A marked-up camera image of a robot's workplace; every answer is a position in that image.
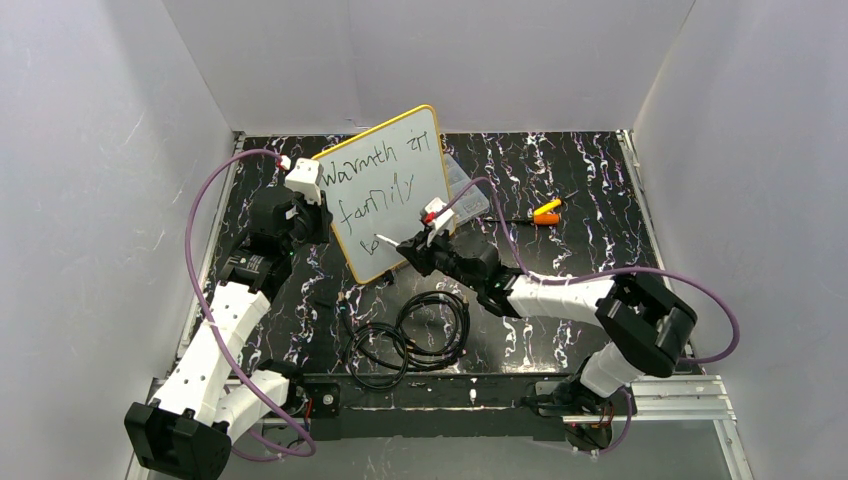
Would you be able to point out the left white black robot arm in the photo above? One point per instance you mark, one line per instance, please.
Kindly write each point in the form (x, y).
(188, 428)

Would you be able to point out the yellow handled screwdriver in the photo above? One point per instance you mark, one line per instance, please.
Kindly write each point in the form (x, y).
(544, 209)

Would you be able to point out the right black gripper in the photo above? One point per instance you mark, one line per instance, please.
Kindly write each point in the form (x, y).
(424, 248)

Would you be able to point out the black white marker pen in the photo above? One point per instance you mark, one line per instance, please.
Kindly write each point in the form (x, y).
(386, 240)

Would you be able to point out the orange handled screwdriver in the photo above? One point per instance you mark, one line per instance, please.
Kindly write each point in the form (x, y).
(545, 219)

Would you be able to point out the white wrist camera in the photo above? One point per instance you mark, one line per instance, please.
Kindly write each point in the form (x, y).
(437, 219)
(303, 176)

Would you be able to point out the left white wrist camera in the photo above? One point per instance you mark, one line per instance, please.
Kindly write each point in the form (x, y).
(303, 176)

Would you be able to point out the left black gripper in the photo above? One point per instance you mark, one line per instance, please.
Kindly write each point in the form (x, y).
(317, 220)

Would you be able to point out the aluminium front rail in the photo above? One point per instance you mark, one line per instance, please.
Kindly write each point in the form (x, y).
(335, 407)

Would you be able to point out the yellow framed whiteboard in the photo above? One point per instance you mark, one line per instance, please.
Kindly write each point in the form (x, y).
(378, 182)

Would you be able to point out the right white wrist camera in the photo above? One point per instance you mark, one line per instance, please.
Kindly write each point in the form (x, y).
(437, 219)

